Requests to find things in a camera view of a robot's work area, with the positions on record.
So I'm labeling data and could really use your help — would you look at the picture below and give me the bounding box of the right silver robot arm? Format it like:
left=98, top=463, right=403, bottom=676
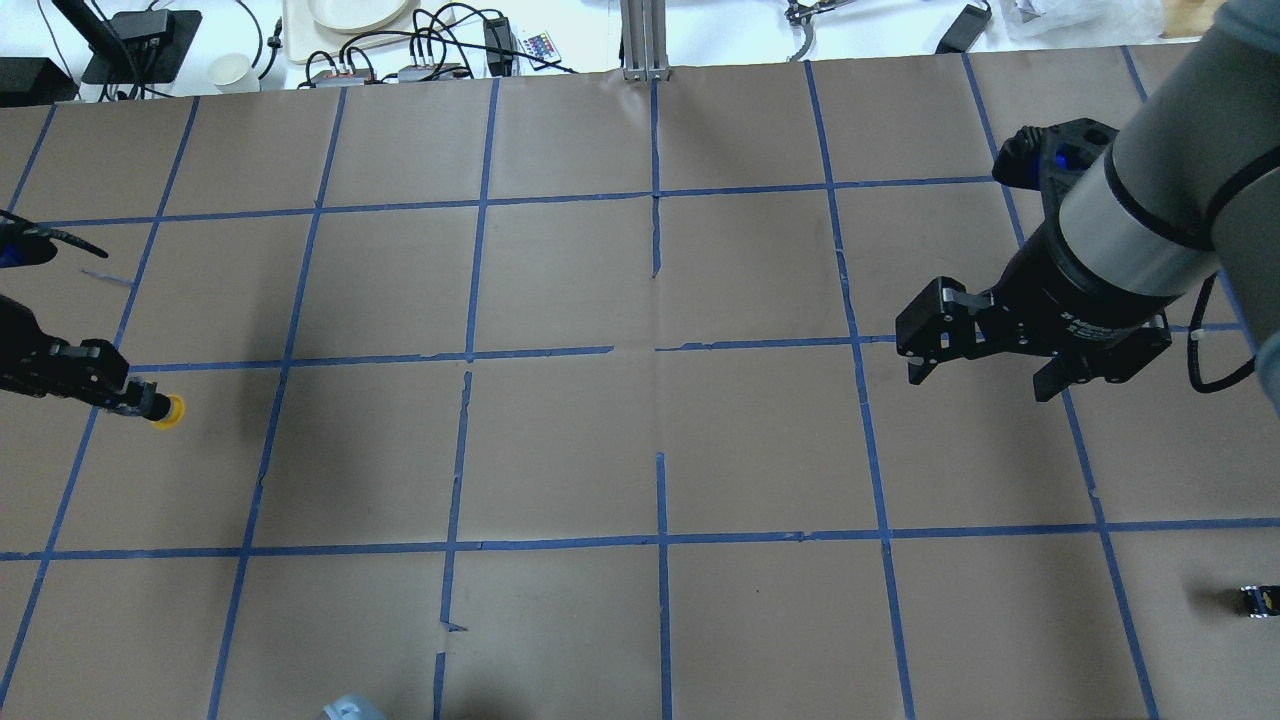
left=895, top=1, right=1279, bottom=402

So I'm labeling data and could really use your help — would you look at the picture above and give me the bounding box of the black power adapter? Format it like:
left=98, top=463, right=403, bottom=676
left=934, top=1, right=993, bottom=55

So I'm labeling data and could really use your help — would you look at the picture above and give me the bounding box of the black camera tripod base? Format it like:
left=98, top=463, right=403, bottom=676
left=52, top=1, right=204, bottom=87

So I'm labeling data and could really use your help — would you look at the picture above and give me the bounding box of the green push button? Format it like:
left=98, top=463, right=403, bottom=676
left=1239, top=585, right=1280, bottom=619

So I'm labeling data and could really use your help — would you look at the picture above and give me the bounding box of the aluminium frame post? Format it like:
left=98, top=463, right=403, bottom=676
left=620, top=0, right=671, bottom=82

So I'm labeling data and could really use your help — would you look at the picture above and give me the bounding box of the colourful remote control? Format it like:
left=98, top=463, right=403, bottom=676
left=520, top=32, right=562, bottom=65

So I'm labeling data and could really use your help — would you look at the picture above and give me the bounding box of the yellow push button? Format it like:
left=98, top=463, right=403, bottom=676
left=140, top=395, right=187, bottom=430

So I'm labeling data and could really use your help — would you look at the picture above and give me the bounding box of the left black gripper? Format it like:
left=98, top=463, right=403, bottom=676
left=1, top=297, right=163, bottom=418

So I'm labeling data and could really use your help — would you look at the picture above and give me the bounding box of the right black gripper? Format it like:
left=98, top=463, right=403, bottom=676
left=895, top=217, right=1171, bottom=404

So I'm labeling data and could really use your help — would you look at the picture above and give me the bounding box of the white paper cup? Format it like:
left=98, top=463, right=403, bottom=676
left=206, top=53, right=260, bottom=94

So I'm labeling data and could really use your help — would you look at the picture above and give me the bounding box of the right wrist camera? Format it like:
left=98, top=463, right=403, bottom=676
left=991, top=118, right=1119, bottom=217

